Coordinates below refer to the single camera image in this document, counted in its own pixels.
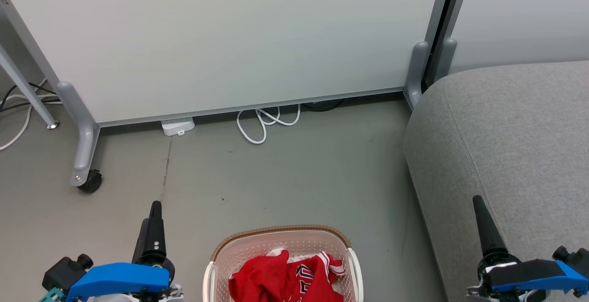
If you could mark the white partition panel grey post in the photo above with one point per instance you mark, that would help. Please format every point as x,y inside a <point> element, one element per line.
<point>529,16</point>

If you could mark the grey fabric sofa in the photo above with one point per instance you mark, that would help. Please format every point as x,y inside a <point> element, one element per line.
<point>506,145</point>

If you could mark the red jersey white stripes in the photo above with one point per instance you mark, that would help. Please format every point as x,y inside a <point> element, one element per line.
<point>317,279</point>

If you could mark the white perforated laundry basket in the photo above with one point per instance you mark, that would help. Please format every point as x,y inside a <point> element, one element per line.
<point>257,246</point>

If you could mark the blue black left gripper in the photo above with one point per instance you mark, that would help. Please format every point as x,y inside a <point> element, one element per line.
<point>119,279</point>

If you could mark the white adapter box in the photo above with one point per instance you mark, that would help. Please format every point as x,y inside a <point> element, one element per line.
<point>177,126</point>

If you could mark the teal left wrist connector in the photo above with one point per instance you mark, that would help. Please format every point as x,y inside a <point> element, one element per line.
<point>50,295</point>

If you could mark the black caster wheel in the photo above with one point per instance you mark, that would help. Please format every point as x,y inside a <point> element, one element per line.
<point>90,182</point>

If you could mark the grey metal table leg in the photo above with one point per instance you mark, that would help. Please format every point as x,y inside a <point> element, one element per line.
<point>27,88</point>

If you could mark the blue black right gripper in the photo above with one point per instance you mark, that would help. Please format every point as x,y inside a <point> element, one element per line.
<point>529,276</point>

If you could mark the plain red garment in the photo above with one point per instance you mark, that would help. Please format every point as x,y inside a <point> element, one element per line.
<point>257,279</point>

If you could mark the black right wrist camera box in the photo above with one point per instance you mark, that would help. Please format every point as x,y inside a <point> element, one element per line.
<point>577,258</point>

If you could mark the white partition panel grey frame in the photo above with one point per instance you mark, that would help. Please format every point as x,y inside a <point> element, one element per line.
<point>230,39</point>

